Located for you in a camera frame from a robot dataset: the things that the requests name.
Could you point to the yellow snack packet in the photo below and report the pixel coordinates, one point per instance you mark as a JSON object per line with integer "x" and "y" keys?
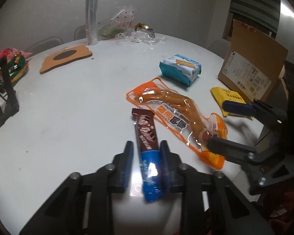
{"x": 225, "y": 95}

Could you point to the clear plastic tube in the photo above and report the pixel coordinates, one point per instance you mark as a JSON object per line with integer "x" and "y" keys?
{"x": 92, "y": 14}

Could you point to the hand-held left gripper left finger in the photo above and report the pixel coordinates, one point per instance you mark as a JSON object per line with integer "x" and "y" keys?
{"x": 128, "y": 169}

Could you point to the orange clear sausage packet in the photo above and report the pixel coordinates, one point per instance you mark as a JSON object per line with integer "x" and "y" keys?
{"x": 176, "y": 112}

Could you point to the clear bag with greens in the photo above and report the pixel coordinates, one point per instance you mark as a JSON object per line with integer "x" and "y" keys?
{"x": 112, "y": 30}

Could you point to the blue cracker packet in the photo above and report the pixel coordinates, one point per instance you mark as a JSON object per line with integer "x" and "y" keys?
{"x": 178, "y": 71}

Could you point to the green and red snack bag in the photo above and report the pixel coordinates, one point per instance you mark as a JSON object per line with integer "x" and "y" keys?
{"x": 19, "y": 66}

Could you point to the striped window blind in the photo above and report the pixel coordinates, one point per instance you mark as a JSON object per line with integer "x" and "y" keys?
{"x": 254, "y": 2}

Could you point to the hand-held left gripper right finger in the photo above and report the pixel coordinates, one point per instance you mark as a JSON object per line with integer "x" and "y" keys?
{"x": 165, "y": 169}

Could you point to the gold foil wrapper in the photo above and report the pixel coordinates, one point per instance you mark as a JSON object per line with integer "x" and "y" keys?
{"x": 142, "y": 26}

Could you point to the wooden coaster with dark centre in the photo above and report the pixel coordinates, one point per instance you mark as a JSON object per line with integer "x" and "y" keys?
{"x": 51, "y": 64}

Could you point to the grey chair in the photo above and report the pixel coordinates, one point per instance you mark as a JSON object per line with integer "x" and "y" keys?
{"x": 216, "y": 46}
{"x": 79, "y": 31}
{"x": 46, "y": 42}

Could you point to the pink and red plastic bag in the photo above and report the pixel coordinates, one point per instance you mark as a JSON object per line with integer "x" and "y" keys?
{"x": 5, "y": 53}

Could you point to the brown cardboard box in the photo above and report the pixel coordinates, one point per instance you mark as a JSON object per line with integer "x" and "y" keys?
{"x": 254, "y": 58}

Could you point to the brown and blue chocolate bar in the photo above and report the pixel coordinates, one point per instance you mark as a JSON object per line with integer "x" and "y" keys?
{"x": 147, "y": 137}

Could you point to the crumpled clear plastic wrap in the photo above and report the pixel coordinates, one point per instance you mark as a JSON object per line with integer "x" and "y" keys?
{"x": 152, "y": 39}

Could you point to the black phone stand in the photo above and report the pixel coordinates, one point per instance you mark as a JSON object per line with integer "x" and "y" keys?
{"x": 11, "y": 102}

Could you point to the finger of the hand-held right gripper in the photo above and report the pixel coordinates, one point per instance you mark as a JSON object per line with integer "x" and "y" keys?
{"x": 225, "y": 148}
{"x": 237, "y": 107}

